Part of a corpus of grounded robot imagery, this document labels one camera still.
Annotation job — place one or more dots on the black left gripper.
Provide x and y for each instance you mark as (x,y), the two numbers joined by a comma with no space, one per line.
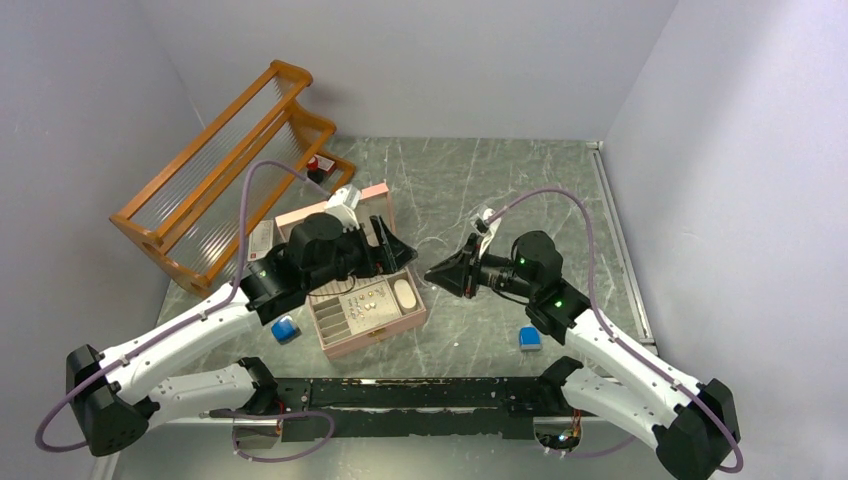
(390,254)

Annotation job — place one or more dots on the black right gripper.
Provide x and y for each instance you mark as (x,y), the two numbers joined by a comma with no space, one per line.
(456,274)

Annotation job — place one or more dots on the silver pearl bangle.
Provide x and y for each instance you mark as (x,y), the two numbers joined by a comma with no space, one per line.
(431,250)

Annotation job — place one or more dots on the pink jewelry box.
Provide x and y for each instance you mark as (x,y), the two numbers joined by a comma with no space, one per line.
(354,314)

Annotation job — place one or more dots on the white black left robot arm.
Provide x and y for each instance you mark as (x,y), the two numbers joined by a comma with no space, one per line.
(122,392)

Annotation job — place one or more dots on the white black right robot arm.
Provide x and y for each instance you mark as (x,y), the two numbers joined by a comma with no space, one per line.
(691,425)

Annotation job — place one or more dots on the white oval pad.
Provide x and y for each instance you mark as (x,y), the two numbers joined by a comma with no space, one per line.
(405,296)

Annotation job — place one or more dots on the blue right scraper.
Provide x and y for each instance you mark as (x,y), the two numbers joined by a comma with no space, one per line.
(529,339)

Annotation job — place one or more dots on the blue scraper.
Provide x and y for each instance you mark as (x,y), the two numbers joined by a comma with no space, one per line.
(529,339)
(285,329)

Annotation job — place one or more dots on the red white small box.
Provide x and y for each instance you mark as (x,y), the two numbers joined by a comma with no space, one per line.
(326,164)

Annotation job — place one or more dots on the red black stamp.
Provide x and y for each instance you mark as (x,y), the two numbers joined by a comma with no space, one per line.
(317,175)

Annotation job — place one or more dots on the blue left scraper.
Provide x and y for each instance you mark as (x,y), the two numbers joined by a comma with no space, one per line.
(285,329)

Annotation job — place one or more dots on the white red label card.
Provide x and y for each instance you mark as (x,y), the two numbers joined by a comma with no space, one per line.
(261,240)

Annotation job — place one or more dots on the orange wooden rack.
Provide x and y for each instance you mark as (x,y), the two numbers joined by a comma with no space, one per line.
(186,218)

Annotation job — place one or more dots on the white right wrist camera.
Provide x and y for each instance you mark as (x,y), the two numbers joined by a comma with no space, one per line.
(485,227)

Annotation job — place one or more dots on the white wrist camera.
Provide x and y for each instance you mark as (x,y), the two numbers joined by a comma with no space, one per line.
(342,204)
(485,227)

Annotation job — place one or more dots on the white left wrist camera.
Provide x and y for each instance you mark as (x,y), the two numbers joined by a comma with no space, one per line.
(342,204)

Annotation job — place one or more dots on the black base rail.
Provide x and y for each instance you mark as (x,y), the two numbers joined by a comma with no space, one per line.
(373,408)

